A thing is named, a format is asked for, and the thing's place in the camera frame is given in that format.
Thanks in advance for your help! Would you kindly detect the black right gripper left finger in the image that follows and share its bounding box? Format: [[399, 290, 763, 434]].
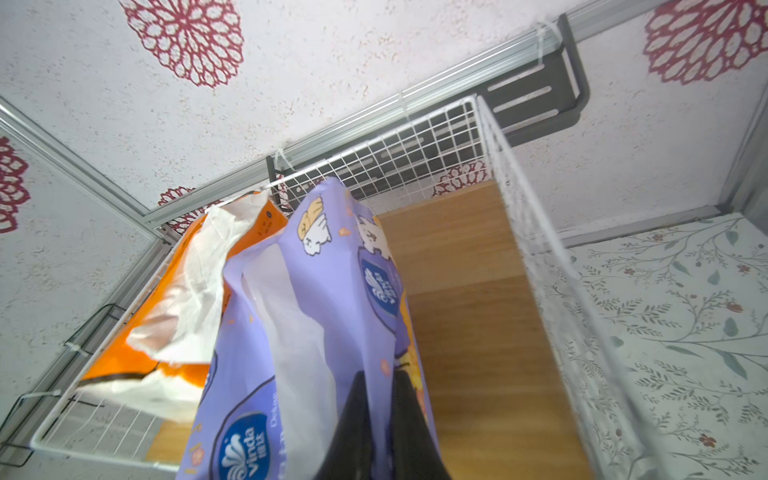
[[315, 371, 374, 480]]

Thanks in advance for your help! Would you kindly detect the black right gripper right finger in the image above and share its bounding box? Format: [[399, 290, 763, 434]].
[[391, 371, 450, 480]]

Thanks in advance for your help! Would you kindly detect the purple tissue pack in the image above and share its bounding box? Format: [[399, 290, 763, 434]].
[[178, 178, 439, 479]]

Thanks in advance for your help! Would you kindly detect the orange tissue pack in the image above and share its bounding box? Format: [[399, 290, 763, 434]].
[[76, 192, 287, 423]]

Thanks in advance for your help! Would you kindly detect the white wire three-tier shelf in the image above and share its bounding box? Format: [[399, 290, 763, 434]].
[[32, 100, 670, 479]]

